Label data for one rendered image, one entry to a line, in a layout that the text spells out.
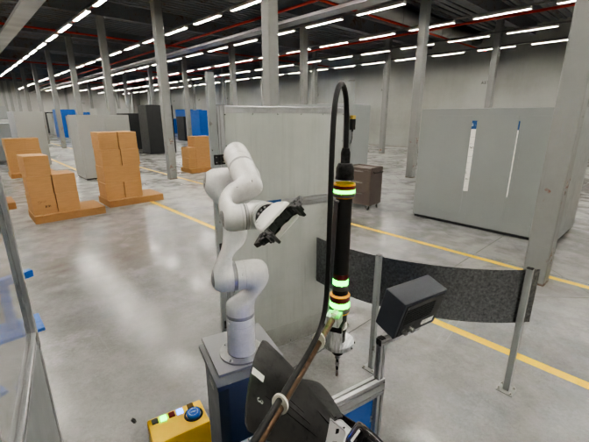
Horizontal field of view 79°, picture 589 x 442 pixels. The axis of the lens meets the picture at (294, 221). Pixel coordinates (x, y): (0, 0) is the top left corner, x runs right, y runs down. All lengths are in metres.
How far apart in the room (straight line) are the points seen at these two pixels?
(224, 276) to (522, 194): 5.84
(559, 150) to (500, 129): 2.08
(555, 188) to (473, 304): 2.39
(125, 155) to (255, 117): 6.48
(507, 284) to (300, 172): 1.65
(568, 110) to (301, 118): 3.02
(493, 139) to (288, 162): 4.64
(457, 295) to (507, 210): 4.24
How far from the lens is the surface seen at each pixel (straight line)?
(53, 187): 8.18
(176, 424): 1.25
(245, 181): 1.12
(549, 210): 4.93
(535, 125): 6.65
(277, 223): 0.86
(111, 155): 8.78
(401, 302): 1.50
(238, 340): 1.58
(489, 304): 2.85
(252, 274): 1.45
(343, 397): 1.60
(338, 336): 0.80
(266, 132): 2.63
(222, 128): 2.49
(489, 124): 6.84
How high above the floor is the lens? 1.94
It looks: 16 degrees down
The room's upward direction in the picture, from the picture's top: straight up
